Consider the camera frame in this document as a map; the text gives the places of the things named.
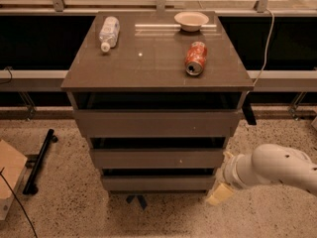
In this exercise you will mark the clear plastic water bottle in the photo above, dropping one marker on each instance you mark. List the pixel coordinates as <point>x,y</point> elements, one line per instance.
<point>109,34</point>

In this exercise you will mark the grey drawer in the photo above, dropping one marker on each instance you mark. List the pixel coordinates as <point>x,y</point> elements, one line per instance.
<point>156,159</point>
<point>157,183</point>
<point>120,124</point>

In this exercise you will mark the grey drawer cabinet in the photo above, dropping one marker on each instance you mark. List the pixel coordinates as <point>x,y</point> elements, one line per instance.
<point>146,72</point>

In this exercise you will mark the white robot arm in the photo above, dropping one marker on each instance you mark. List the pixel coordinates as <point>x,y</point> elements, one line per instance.
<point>268,164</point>

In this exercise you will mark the cardboard box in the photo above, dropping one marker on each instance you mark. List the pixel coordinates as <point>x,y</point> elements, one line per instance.
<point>13,167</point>

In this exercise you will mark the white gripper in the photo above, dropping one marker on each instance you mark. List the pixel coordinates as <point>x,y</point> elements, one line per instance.
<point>230,172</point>

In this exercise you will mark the red soda can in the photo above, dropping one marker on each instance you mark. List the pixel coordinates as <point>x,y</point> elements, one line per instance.
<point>196,58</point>

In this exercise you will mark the metal window railing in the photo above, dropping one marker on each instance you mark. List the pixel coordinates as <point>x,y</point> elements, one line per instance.
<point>158,0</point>

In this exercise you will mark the black metal bar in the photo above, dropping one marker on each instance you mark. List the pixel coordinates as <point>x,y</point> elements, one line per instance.
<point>37,160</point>

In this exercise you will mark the white paper bowl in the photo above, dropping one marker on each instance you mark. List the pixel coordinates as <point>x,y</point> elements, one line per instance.
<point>191,21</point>

